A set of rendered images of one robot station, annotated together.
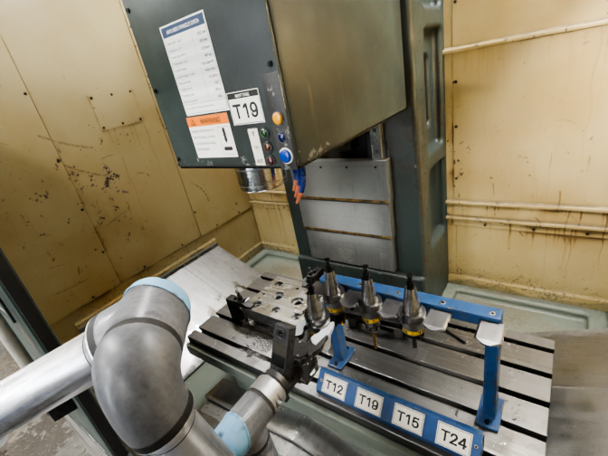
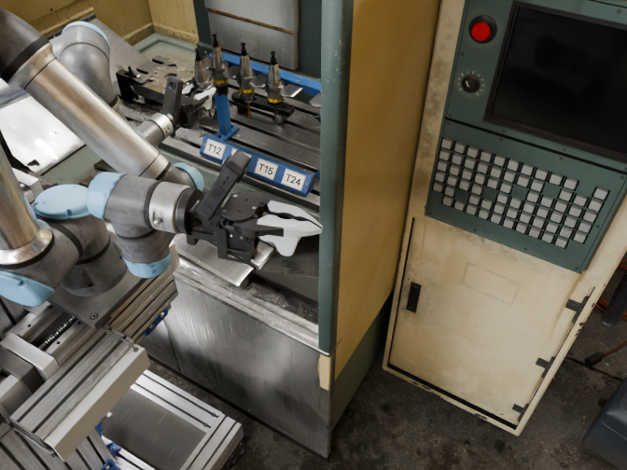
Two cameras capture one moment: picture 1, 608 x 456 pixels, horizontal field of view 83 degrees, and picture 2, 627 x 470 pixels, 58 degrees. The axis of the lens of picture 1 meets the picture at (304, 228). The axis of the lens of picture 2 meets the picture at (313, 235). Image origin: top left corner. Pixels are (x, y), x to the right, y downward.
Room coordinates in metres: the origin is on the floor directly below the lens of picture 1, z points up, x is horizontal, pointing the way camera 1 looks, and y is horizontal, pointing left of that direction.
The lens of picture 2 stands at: (-0.93, -0.08, 2.15)
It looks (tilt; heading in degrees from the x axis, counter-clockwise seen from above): 45 degrees down; 351
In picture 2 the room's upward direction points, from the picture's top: straight up
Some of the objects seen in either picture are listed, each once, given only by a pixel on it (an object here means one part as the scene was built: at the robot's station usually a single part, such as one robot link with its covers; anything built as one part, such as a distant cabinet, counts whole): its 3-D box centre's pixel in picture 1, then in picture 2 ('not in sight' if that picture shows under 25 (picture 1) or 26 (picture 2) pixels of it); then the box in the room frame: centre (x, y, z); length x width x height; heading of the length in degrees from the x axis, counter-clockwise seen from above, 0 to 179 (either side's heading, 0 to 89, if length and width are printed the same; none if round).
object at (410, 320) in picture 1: (412, 314); (274, 86); (0.65, -0.21, 1.21); 0.06 x 0.06 x 0.03
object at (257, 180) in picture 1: (260, 166); not in sight; (1.10, 0.10, 1.53); 0.16 x 0.16 x 0.12
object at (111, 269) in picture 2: not in sight; (88, 255); (0.00, 0.29, 1.21); 0.15 x 0.15 x 0.10
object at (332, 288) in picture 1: (330, 280); (216, 55); (0.79, -0.04, 1.26); 0.04 x 0.04 x 0.07
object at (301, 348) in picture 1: (290, 367); (178, 115); (0.61, 0.10, 1.17); 0.12 x 0.08 x 0.09; 140
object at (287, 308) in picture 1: (289, 303); (181, 85); (1.13, 0.12, 0.97); 0.29 x 0.23 x 0.05; 50
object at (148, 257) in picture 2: not in sight; (148, 237); (-0.22, 0.09, 1.46); 0.11 x 0.08 x 0.11; 155
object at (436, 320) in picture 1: (435, 320); (289, 91); (0.61, -0.25, 1.21); 0.07 x 0.05 x 0.01; 140
